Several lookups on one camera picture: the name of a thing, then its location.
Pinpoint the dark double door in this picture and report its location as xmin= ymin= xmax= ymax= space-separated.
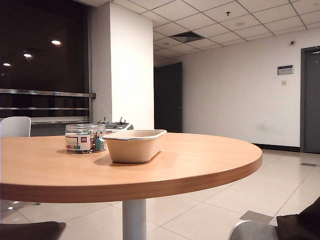
xmin=153 ymin=61 xmax=184 ymax=134

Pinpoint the grey door with frame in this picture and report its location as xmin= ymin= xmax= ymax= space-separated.
xmin=300 ymin=45 xmax=320 ymax=154

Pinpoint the white blue wall sign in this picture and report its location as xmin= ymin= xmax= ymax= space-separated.
xmin=276 ymin=64 xmax=294 ymax=76

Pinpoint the white table pedestal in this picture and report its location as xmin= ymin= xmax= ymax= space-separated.
xmin=121 ymin=199 xmax=148 ymax=240

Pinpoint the grey rounded chair back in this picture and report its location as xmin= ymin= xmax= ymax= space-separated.
xmin=228 ymin=219 xmax=281 ymax=240

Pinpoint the clear plastic clip jar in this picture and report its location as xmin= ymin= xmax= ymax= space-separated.
xmin=64 ymin=123 xmax=107 ymax=154

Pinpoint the white grey remote controller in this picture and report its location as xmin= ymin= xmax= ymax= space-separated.
xmin=96 ymin=116 xmax=134 ymax=134

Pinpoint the white plastic chair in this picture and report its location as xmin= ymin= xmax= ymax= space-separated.
xmin=0 ymin=116 xmax=32 ymax=138

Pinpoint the beige rectangular paper bowl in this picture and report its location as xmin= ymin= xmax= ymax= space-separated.
xmin=101 ymin=129 xmax=168 ymax=164

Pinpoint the square ceiling air vent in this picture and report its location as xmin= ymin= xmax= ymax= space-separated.
xmin=168 ymin=30 xmax=206 ymax=44

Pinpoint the grey floor hatch plate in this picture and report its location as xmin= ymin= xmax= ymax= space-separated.
xmin=240 ymin=210 xmax=275 ymax=225

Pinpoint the dark brown seat cushion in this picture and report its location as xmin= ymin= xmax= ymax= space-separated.
xmin=0 ymin=220 xmax=67 ymax=240

